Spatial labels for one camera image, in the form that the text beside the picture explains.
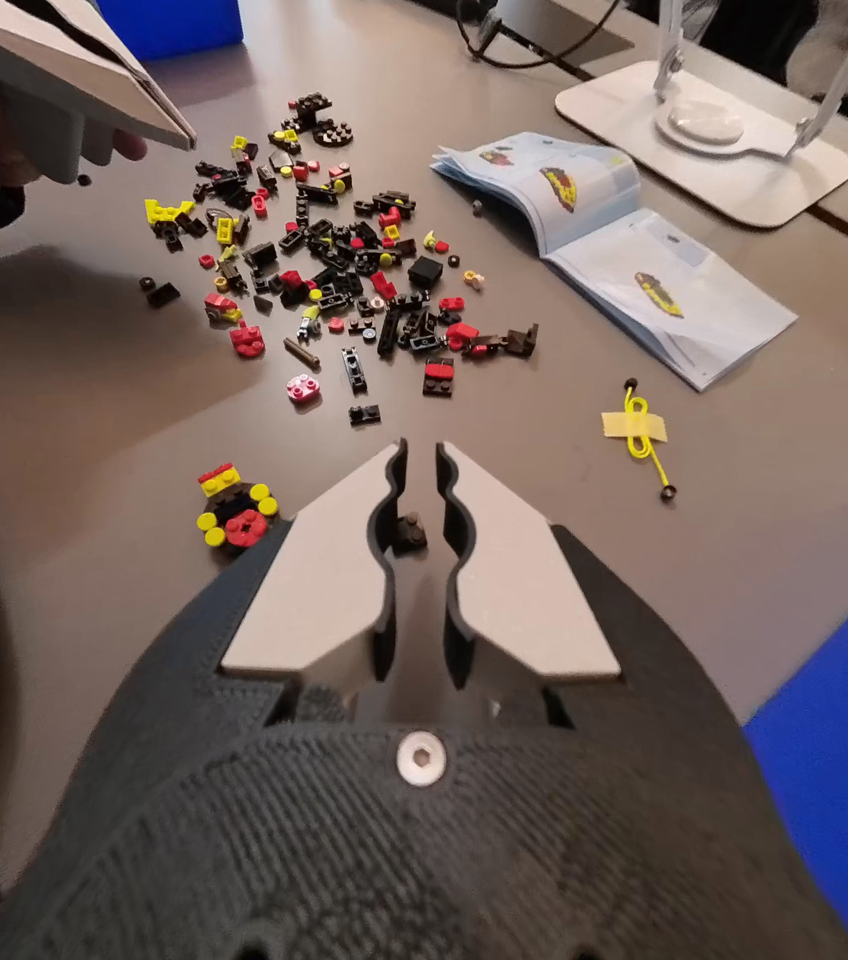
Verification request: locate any yellow string with tape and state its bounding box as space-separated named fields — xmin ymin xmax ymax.
xmin=602 ymin=378 xmax=678 ymax=504

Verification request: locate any partly built lego model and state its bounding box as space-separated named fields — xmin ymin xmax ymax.
xmin=196 ymin=462 xmax=280 ymax=556

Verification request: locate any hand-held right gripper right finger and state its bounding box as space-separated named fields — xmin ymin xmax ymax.
xmin=435 ymin=441 xmax=623 ymax=711

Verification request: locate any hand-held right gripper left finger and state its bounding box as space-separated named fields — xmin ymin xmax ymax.
xmin=220 ymin=438 xmax=409 ymax=711

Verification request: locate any white display stand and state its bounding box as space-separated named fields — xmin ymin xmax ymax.
xmin=555 ymin=0 xmax=848 ymax=228

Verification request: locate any lego instruction booklet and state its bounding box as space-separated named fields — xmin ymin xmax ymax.
xmin=431 ymin=131 xmax=800 ymax=393

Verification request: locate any black cable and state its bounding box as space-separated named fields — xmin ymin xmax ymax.
xmin=456 ymin=0 xmax=623 ymax=70

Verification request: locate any black rectangular studded plate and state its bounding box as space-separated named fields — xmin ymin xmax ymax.
xmin=290 ymin=92 xmax=333 ymax=130

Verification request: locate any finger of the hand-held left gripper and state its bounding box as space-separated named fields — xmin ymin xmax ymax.
xmin=0 ymin=0 xmax=197 ymax=153
xmin=66 ymin=0 xmax=186 ymax=126

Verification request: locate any pile of lego pieces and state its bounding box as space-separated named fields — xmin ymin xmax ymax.
xmin=139 ymin=91 xmax=542 ymax=399

